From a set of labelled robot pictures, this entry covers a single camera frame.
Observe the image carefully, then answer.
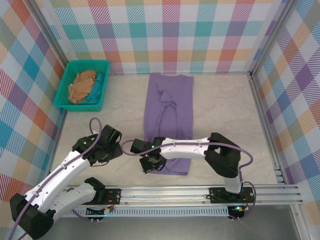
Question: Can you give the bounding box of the purple t-shirt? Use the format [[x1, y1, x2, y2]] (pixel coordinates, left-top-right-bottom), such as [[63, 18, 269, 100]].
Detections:
[[143, 73, 195, 176]]

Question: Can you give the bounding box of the teal t-shirt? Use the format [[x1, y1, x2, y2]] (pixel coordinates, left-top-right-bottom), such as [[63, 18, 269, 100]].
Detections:
[[79, 72, 105, 105]]

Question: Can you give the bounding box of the tan t-shirt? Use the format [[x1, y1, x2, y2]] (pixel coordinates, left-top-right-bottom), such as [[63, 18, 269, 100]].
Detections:
[[68, 69, 98, 104]]

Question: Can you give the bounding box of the teal plastic basket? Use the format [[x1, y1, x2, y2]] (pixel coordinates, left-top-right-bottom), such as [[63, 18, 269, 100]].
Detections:
[[53, 59, 111, 113]]

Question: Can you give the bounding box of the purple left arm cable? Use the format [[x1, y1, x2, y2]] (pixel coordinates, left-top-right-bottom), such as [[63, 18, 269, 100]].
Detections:
[[9, 117, 106, 240]]

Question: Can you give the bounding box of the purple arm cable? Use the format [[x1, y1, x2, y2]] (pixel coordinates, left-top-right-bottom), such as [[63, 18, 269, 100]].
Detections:
[[9, 117, 106, 240], [120, 138, 258, 222]]

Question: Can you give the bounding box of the aluminium mounting rail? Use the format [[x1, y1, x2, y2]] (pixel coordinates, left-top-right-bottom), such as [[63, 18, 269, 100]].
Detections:
[[61, 183, 303, 208]]

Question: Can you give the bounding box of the aluminium side base rail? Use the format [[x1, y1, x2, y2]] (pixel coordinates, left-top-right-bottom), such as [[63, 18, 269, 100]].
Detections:
[[248, 73, 286, 186], [48, 109, 68, 173]]

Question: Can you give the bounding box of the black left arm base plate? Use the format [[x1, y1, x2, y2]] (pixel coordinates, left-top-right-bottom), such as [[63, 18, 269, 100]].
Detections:
[[103, 187, 122, 205]]

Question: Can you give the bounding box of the white slotted cable duct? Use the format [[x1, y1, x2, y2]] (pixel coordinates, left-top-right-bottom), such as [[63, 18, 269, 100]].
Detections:
[[59, 206, 230, 218]]

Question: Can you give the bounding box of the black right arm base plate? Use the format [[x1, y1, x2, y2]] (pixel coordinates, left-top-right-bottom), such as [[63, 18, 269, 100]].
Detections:
[[208, 186, 256, 204]]

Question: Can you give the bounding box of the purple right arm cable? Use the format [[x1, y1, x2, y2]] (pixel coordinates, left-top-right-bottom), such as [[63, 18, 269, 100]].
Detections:
[[120, 138, 258, 222]]

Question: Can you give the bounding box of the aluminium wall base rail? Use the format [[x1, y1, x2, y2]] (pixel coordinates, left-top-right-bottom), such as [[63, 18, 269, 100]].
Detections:
[[109, 71, 252, 76]]

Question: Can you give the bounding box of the aluminium frame post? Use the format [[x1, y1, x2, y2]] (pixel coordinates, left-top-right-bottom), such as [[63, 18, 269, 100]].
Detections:
[[248, 0, 297, 77], [29, 0, 70, 66]]

